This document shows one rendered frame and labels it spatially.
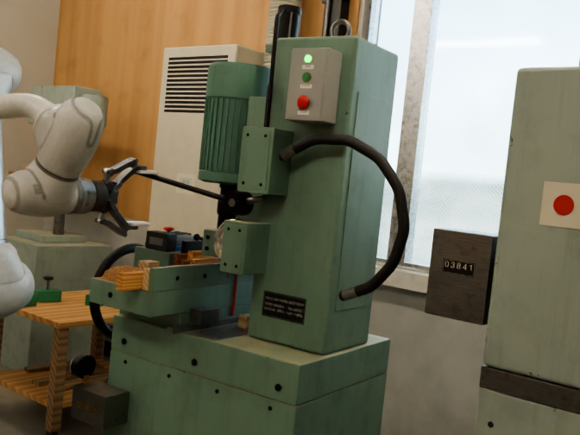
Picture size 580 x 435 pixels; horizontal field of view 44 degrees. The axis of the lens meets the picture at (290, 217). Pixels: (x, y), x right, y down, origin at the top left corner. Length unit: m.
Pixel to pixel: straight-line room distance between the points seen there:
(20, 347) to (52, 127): 2.69
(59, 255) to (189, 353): 2.43
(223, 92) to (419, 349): 1.68
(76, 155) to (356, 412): 0.90
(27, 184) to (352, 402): 0.91
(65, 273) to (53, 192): 2.50
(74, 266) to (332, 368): 2.67
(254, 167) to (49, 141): 0.44
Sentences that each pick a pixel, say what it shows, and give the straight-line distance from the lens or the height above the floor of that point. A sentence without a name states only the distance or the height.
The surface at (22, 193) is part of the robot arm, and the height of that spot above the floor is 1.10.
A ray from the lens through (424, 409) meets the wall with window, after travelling 3.19.
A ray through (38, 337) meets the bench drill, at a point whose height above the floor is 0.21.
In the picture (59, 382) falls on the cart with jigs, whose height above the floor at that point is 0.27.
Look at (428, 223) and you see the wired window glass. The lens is 3.17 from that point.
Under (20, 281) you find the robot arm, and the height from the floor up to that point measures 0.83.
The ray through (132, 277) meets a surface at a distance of 1.67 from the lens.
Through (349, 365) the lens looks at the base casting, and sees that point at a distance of 1.73.
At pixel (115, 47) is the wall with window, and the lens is 4.63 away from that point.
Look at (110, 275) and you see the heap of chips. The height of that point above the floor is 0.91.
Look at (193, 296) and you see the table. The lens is 1.78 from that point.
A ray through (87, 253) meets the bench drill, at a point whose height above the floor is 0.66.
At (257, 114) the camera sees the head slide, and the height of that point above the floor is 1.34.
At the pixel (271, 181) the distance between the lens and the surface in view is 1.61.
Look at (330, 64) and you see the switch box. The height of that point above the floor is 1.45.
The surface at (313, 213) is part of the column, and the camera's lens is 1.62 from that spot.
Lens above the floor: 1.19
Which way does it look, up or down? 3 degrees down
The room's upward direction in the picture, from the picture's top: 6 degrees clockwise
